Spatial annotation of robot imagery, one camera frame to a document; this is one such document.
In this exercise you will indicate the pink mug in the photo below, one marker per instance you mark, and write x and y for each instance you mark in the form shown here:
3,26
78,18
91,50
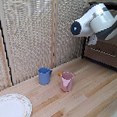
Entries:
67,82

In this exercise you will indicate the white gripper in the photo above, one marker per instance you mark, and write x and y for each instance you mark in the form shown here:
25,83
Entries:
92,40

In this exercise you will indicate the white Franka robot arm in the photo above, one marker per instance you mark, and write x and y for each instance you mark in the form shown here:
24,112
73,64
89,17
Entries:
95,20

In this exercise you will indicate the blue mug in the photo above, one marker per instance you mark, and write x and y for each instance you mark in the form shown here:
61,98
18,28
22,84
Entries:
44,76

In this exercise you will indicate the dark frame drawer cabinet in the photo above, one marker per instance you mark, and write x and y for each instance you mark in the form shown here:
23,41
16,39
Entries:
85,54

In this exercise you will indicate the small orange object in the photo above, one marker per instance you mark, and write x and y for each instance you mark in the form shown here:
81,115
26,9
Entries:
60,73

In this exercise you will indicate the white plate with patterned rim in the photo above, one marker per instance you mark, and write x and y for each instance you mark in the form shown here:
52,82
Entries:
12,110

